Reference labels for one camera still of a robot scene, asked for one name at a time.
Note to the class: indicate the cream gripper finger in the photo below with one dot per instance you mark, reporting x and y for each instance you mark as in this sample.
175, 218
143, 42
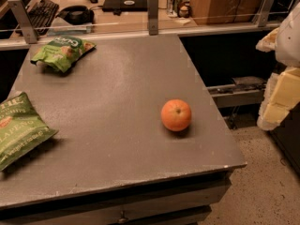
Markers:
268, 42
281, 95

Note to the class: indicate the orange fruit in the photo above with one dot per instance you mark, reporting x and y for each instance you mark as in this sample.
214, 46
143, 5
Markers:
175, 115

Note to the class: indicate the green rice chip bag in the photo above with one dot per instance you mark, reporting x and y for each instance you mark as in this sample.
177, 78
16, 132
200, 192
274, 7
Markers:
62, 52

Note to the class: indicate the green jalapeno chip bag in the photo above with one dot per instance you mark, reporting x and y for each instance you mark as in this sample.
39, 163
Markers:
21, 129

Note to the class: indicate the wooden box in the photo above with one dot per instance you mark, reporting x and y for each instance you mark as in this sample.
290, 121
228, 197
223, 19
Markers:
223, 11

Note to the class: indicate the small brown jar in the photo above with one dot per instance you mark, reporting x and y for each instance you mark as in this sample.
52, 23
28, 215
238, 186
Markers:
184, 11

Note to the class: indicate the metal can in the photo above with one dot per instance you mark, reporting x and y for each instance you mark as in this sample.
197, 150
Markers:
172, 7

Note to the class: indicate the black laptop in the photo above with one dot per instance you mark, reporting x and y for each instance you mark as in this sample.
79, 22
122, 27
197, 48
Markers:
124, 5

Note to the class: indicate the black headphones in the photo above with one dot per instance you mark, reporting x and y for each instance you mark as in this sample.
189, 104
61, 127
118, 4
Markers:
76, 15

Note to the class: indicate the black keyboard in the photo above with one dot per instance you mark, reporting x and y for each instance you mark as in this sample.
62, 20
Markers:
42, 14

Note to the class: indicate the grey drawer rail shelf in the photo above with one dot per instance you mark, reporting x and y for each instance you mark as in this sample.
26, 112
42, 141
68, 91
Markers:
242, 91

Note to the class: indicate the grey metal rail bracket right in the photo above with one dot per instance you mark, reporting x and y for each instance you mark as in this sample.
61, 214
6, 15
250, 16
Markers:
263, 13

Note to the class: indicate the grey metal rail bracket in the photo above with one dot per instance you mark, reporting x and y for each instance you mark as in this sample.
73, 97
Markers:
18, 9
263, 13
152, 12

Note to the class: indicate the grey metal rail bracket middle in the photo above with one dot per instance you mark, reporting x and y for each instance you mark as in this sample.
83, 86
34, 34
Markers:
152, 12

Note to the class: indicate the grey metal rail bracket left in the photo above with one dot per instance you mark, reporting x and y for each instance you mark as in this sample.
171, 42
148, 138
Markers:
18, 9

